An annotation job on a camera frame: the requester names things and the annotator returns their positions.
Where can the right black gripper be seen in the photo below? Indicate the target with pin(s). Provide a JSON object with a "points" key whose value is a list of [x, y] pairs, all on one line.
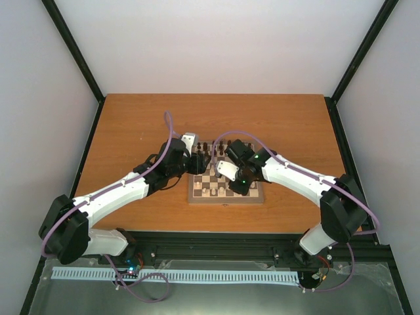
{"points": [[243, 189]]}

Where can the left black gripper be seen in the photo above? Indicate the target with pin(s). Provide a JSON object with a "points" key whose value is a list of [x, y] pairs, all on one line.
{"points": [[199, 163]]}

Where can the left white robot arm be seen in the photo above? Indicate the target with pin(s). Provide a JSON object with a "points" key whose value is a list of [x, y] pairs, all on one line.
{"points": [[68, 232]]}

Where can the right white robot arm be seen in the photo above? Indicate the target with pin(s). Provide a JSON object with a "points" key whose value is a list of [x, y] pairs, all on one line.
{"points": [[342, 206]]}

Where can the dark chess pieces row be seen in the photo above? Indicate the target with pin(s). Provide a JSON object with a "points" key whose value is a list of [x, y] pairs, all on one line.
{"points": [[213, 147]]}

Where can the wooden chess board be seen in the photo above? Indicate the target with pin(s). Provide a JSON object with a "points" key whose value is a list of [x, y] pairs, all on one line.
{"points": [[206, 188]]}

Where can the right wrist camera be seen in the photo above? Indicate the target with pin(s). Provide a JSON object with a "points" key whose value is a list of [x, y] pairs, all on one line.
{"points": [[226, 169]]}

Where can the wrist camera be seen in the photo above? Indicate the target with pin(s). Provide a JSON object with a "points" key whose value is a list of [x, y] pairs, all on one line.
{"points": [[190, 140], [226, 169]]}

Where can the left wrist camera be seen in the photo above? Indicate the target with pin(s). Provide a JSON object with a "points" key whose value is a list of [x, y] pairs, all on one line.
{"points": [[190, 140]]}

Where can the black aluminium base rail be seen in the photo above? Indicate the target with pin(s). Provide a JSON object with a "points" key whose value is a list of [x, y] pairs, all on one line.
{"points": [[276, 249]]}

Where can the light blue cable duct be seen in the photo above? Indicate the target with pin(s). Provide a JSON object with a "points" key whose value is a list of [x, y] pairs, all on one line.
{"points": [[184, 276]]}

